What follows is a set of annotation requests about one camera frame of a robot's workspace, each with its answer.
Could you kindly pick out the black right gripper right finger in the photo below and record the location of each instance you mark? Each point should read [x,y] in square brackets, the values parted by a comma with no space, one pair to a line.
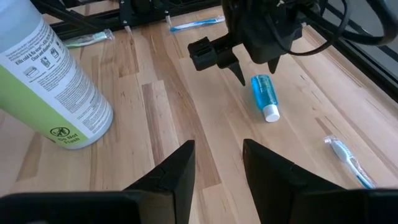
[311,205]

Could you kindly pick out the blue toothbrush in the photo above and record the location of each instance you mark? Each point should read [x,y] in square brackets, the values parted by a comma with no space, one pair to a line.
[196,24]
[342,152]

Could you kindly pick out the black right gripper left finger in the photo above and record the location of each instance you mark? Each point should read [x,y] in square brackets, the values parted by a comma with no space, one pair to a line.
[93,208]

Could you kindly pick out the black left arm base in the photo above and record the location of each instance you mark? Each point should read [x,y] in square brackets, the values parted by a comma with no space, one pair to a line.
[140,14]

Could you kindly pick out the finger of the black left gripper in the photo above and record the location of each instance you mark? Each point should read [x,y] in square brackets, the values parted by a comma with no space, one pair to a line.
[238,71]
[274,63]

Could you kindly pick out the black aluminium table frame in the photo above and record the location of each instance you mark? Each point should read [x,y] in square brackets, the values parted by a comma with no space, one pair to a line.
[373,70]

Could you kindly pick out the blue mouthwash bottle white cap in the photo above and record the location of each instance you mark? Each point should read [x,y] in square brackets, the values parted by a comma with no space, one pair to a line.
[264,93]

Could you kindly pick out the green wrapped toothbrush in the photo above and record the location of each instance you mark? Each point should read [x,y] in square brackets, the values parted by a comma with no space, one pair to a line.
[93,37]

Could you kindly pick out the green disinfecting wipes canister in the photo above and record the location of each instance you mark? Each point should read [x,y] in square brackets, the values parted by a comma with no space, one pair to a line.
[46,77]

